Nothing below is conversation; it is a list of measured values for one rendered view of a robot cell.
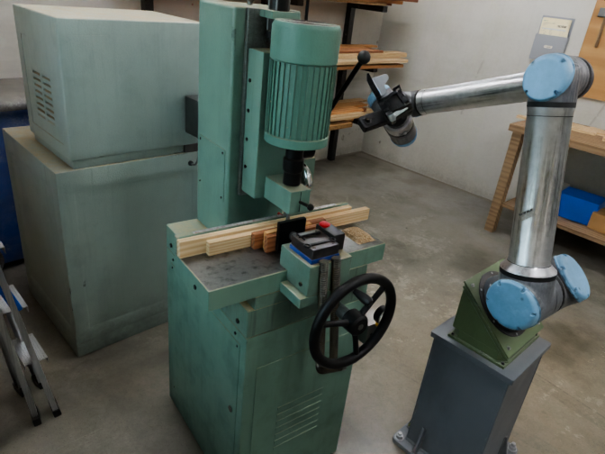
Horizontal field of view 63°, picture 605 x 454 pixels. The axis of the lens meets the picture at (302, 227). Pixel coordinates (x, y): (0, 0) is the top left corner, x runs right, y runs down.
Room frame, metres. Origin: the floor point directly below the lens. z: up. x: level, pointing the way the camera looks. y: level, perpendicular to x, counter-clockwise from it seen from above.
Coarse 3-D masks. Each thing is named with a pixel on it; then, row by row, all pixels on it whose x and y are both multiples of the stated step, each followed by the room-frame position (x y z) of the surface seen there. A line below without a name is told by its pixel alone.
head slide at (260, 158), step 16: (256, 48) 1.42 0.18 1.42; (256, 64) 1.38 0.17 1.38; (256, 80) 1.37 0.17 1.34; (256, 96) 1.37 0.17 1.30; (256, 112) 1.37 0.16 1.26; (256, 128) 1.36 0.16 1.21; (256, 144) 1.36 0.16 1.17; (256, 160) 1.35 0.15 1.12; (272, 160) 1.39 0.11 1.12; (256, 176) 1.35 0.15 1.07; (256, 192) 1.36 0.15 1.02
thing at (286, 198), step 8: (272, 176) 1.38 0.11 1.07; (280, 176) 1.39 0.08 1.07; (272, 184) 1.34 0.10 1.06; (280, 184) 1.32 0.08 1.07; (272, 192) 1.34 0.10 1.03; (280, 192) 1.31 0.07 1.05; (288, 192) 1.28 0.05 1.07; (296, 192) 1.28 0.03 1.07; (304, 192) 1.30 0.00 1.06; (272, 200) 1.34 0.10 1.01; (280, 200) 1.31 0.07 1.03; (288, 200) 1.27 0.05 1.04; (296, 200) 1.28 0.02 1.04; (304, 200) 1.30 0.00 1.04; (280, 208) 1.30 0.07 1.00; (288, 208) 1.27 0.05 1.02; (296, 208) 1.28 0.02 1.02; (304, 208) 1.30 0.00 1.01
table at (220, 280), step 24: (192, 264) 1.11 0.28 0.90; (216, 264) 1.12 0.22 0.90; (240, 264) 1.14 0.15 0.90; (264, 264) 1.15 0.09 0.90; (360, 264) 1.30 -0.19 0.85; (192, 288) 1.07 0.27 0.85; (216, 288) 1.01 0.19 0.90; (240, 288) 1.05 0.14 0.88; (264, 288) 1.09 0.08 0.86; (288, 288) 1.09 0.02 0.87
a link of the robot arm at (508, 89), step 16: (480, 80) 1.62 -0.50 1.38; (496, 80) 1.56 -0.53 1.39; (512, 80) 1.52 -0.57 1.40; (592, 80) 1.36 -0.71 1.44; (416, 96) 1.75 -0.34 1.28; (432, 96) 1.71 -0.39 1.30; (448, 96) 1.66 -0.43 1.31; (464, 96) 1.62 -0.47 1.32; (480, 96) 1.58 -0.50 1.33; (496, 96) 1.54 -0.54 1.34; (512, 96) 1.51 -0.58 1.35; (416, 112) 1.75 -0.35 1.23; (432, 112) 1.72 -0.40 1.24
